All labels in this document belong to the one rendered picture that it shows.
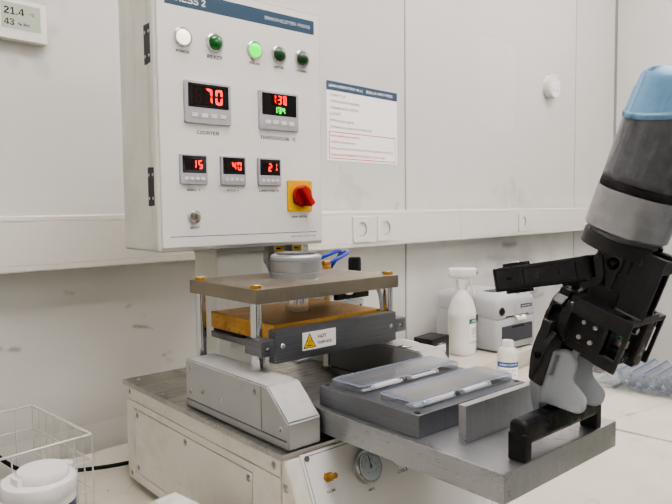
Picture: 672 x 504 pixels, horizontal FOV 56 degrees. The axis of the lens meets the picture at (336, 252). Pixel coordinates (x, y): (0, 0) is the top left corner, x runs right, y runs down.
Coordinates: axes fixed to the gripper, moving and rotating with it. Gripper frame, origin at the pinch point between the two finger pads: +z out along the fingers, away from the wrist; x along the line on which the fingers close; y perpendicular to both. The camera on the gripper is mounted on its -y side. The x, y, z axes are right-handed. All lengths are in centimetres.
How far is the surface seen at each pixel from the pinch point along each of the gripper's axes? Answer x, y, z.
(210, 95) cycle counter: -7, -64, -18
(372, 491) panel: -6.0, -13.2, 19.9
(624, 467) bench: 51, -5, 29
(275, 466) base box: -17.0, -19.6, 17.2
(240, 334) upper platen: -10.1, -40.9, 11.9
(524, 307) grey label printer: 106, -63, 32
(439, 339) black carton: 74, -66, 40
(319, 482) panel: -13.4, -15.4, 17.6
